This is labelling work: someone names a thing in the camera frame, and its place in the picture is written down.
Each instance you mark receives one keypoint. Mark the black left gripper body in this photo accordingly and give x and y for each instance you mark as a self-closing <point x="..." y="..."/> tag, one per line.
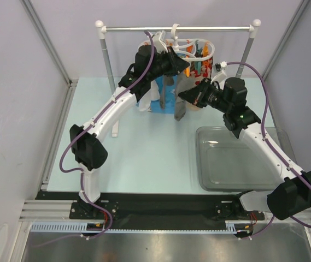
<point x="164" y="63"/>

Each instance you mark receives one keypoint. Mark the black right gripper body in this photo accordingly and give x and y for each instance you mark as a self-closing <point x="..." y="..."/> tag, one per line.
<point x="200" y="93"/>

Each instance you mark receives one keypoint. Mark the grey sock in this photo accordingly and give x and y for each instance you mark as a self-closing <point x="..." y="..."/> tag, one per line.
<point x="184" y="83"/>

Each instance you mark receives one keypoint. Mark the beige red sock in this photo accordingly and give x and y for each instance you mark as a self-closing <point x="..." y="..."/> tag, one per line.
<point x="201" y="70"/>

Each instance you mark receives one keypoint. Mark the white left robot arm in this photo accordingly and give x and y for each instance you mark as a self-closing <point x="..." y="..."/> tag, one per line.
<point x="87" y="140"/>

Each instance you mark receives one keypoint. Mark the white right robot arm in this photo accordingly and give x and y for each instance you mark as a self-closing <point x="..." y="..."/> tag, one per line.
<point x="293" y="193"/>

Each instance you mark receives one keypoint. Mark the white clip sock hanger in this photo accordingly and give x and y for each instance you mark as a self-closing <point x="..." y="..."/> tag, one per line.
<point x="191" y="50"/>

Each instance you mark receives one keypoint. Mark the blue cartoon print sock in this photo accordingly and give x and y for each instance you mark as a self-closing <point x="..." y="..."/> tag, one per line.
<point x="166" y="102"/>

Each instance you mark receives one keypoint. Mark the white striped sock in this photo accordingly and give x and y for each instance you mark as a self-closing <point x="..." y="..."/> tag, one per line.
<point x="151" y="95"/>

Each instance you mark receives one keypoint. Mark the clear plastic bin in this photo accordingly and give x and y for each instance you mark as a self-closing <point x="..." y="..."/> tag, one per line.
<point x="226" y="164"/>

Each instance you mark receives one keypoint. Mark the white drying rack stand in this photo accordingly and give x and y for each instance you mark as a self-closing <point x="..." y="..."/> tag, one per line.
<point x="157" y="59"/>

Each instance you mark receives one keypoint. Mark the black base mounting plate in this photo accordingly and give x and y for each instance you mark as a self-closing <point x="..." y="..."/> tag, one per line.
<point x="131" y="211"/>

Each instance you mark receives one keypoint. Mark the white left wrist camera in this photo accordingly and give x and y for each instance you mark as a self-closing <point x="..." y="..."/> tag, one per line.
<point x="159" y="41"/>

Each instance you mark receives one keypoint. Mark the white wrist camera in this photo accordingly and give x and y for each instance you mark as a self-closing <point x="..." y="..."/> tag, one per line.
<point x="220" y="71"/>
<point x="159" y="41"/>

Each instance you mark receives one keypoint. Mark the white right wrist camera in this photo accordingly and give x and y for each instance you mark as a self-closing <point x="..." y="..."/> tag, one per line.
<point x="220" y="71"/>

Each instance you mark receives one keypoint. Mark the blue slotted cable duct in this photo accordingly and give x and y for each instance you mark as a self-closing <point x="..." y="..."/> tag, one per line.
<point x="67" y="227"/>

